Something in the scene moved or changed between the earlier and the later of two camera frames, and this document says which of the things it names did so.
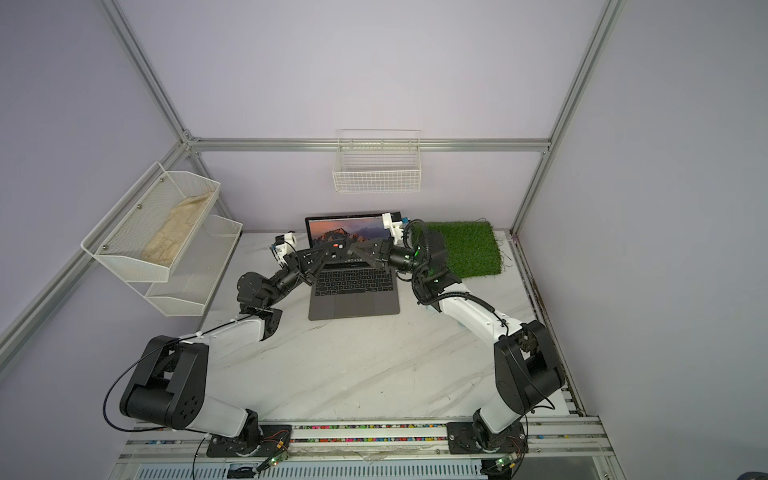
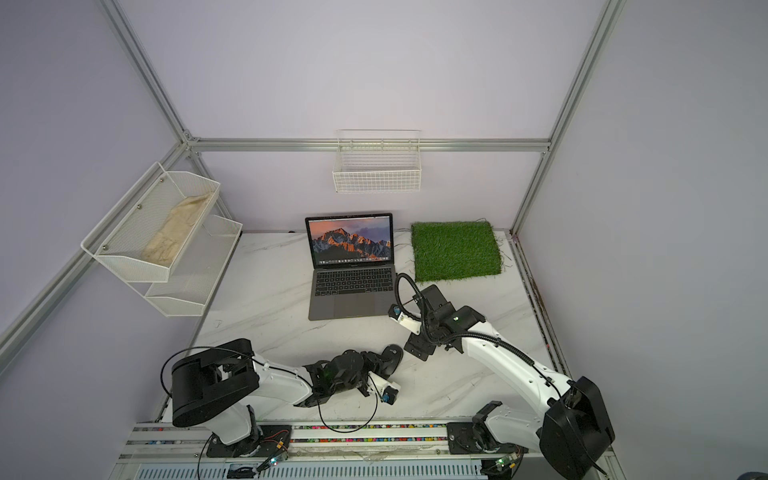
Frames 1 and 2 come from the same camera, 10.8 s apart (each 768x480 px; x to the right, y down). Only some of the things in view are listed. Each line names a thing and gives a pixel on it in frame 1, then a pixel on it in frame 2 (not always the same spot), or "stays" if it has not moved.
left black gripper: (303, 267) → (372, 361)
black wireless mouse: (337, 245) → (390, 359)
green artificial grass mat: (472, 246) stays
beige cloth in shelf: (167, 241) stays
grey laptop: (351, 288) stays
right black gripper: (386, 253) → (419, 346)
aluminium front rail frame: (563, 449) stays
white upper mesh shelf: (142, 236) stays
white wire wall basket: (378, 160) stays
